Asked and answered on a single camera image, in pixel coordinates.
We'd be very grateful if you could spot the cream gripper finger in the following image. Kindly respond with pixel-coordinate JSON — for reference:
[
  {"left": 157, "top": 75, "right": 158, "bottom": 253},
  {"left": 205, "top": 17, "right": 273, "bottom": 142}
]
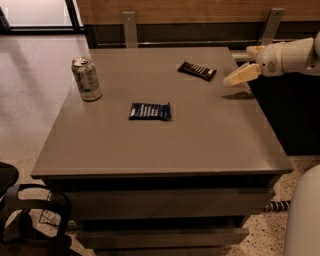
[
  {"left": 223, "top": 62, "right": 261, "bottom": 87},
  {"left": 246, "top": 46, "right": 264, "bottom": 58}
]

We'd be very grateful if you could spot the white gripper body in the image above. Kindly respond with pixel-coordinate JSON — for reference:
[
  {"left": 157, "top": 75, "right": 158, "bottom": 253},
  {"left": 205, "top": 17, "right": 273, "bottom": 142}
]
[{"left": 256, "top": 42, "right": 284, "bottom": 77}]

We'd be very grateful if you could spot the black chocolate rxbar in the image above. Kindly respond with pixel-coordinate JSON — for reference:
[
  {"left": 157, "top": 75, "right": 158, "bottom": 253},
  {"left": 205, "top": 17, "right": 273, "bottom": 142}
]
[{"left": 177, "top": 62, "right": 217, "bottom": 82}]

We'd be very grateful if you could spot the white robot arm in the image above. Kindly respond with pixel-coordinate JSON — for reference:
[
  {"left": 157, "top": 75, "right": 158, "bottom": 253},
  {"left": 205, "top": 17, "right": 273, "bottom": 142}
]
[{"left": 223, "top": 32, "right": 320, "bottom": 256}]

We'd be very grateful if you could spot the blue rxbar wrapper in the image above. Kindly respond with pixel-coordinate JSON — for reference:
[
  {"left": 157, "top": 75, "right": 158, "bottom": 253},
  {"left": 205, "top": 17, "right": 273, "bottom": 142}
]
[{"left": 129, "top": 103, "right": 172, "bottom": 121}]

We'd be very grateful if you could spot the grey drawer cabinet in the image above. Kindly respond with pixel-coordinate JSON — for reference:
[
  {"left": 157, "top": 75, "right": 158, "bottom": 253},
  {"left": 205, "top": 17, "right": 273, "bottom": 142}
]
[{"left": 32, "top": 48, "right": 292, "bottom": 256}]

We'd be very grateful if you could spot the black white striped tube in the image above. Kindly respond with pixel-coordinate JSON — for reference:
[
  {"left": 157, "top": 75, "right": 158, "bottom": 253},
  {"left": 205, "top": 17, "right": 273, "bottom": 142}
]
[{"left": 264, "top": 200, "right": 291, "bottom": 212}]

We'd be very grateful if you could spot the white green soda can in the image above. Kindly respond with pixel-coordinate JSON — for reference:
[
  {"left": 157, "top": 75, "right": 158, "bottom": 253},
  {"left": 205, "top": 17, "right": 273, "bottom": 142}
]
[{"left": 71, "top": 56, "right": 102, "bottom": 102}]

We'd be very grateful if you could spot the lower grey drawer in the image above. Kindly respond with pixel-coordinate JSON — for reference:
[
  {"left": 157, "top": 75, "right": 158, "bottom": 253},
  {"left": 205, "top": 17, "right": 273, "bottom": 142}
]
[{"left": 76, "top": 228, "right": 249, "bottom": 249}]

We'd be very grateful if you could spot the grey drawer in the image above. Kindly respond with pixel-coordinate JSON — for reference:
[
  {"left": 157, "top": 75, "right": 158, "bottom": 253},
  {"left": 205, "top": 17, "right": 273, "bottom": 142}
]
[
  {"left": 67, "top": 188, "right": 275, "bottom": 220},
  {"left": 76, "top": 228, "right": 249, "bottom": 249}
]

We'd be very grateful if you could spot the upper grey drawer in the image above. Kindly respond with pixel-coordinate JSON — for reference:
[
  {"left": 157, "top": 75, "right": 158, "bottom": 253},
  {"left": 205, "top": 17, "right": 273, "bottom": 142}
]
[{"left": 67, "top": 188, "right": 275, "bottom": 220}]

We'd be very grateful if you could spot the black chair edge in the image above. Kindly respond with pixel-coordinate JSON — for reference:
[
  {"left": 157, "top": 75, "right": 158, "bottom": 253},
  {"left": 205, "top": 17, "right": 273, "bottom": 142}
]
[{"left": 0, "top": 162, "right": 19, "bottom": 197}]

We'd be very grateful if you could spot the right metal bracket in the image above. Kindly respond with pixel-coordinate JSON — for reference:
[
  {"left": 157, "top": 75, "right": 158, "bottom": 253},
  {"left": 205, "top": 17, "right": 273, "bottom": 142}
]
[{"left": 258, "top": 8, "right": 285, "bottom": 46}]

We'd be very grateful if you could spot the metal bracket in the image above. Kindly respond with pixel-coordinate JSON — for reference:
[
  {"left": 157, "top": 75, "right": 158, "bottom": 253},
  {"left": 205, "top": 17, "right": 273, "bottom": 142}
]
[
  {"left": 258, "top": 8, "right": 285, "bottom": 46},
  {"left": 122, "top": 11, "right": 138, "bottom": 48}
]

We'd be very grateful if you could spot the left metal bracket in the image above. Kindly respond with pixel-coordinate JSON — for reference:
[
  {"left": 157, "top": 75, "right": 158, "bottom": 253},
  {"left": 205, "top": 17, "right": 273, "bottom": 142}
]
[{"left": 122, "top": 11, "right": 138, "bottom": 48}]

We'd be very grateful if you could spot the black wire basket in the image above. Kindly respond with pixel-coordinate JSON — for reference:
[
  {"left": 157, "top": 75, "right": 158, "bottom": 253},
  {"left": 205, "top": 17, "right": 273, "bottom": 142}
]
[{"left": 39, "top": 192, "right": 61, "bottom": 228}]

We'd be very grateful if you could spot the black bag with straps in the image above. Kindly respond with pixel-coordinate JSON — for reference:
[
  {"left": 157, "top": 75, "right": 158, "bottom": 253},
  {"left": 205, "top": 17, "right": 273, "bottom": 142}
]
[{"left": 0, "top": 184, "right": 82, "bottom": 256}]

